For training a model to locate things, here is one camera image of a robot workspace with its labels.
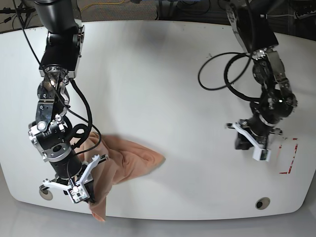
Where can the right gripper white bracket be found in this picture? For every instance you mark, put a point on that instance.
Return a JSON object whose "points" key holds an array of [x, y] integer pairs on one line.
{"points": [[84, 178]]}

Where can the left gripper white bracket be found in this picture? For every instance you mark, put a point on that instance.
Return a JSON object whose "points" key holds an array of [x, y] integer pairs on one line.
{"points": [[247, 139]]}

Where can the peach T-shirt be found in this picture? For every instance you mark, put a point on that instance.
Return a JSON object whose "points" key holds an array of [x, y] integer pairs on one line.
{"points": [[126, 160]]}

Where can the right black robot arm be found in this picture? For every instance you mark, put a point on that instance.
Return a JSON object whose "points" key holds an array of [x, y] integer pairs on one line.
{"points": [[52, 133]]}

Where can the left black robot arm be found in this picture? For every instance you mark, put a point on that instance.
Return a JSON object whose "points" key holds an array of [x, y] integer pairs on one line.
{"points": [[248, 19]]}

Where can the red tape rectangle marking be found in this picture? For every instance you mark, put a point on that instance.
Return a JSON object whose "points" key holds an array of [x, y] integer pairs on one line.
{"points": [[286, 155]]}

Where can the left table grommet hole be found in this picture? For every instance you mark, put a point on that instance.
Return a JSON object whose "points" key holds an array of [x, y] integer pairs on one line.
{"points": [[47, 195]]}

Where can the table grommet hole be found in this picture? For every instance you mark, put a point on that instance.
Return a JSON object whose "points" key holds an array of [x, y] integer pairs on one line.
{"points": [[47, 195], [262, 203]]}

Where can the right table grommet hole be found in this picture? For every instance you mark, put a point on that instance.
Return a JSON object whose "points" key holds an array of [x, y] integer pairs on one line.
{"points": [[262, 203]]}

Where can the white power strip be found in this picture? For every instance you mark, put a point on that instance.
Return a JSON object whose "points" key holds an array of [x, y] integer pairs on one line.
{"points": [[305, 12]]}

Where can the black tripod stand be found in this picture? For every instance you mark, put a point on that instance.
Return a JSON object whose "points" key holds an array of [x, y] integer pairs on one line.
{"points": [[23, 12]]}

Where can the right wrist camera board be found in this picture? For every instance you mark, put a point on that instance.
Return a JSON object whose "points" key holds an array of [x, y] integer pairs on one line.
{"points": [[78, 194]]}

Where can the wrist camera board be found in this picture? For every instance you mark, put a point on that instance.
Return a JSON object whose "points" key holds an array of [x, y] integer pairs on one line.
{"points": [[78, 194], [260, 154]]}

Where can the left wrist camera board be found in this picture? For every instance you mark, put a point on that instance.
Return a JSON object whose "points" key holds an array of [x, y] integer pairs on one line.
{"points": [[260, 154]]}

